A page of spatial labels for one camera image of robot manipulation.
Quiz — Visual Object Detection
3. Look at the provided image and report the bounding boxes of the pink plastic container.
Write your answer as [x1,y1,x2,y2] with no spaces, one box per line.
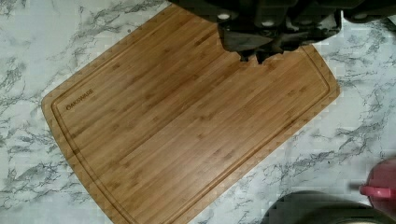
[360,158,396,218]

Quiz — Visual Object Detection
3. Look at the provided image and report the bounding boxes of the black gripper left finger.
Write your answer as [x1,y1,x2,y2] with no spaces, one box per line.
[219,26,272,62]

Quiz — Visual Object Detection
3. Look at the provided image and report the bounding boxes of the dark round pan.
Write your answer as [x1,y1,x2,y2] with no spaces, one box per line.
[261,190,395,224]

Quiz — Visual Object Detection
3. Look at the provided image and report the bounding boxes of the bamboo cutting board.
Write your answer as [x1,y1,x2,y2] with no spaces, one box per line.
[42,6,339,224]

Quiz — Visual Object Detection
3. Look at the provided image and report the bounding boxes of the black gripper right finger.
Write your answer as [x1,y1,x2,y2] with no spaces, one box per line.
[255,28,340,64]

